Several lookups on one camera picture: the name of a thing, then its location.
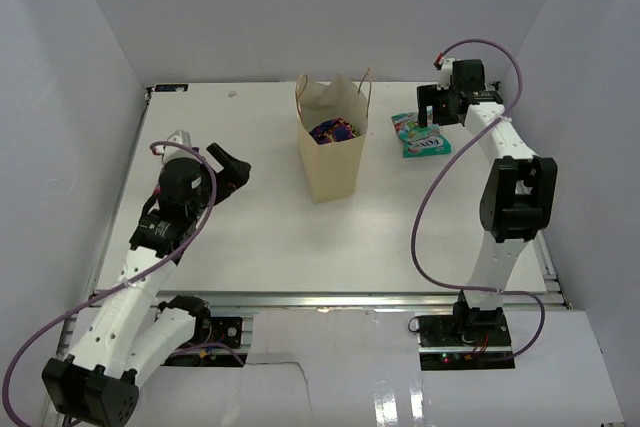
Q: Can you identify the beige paper bag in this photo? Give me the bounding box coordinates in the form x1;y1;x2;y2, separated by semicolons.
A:
294;70;372;204

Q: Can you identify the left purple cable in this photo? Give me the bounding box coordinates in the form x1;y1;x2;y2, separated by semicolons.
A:
4;140;246;426

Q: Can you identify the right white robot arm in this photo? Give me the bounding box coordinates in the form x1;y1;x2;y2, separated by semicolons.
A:
417;57;558;346

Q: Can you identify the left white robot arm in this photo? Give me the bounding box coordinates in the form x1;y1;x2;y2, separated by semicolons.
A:
42;137;251;426

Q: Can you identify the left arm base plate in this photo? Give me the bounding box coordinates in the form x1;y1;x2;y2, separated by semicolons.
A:
204;316;243;349

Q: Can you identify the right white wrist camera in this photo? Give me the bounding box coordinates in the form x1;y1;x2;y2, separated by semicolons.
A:
434;53;457;91

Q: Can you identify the left blue table label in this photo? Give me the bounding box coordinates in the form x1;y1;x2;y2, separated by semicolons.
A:
153;83;189;93

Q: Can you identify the teal candy bag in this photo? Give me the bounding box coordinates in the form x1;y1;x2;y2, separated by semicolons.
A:
391;112;452;158

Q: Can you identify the dark blue snack bag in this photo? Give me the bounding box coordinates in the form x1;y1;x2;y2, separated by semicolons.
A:
309;117;358;145

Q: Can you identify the aluminium frame rail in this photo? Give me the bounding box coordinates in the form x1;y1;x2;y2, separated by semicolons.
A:
87;291;566;311

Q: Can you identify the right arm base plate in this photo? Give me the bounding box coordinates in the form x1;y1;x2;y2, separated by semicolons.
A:
407;315;512;349

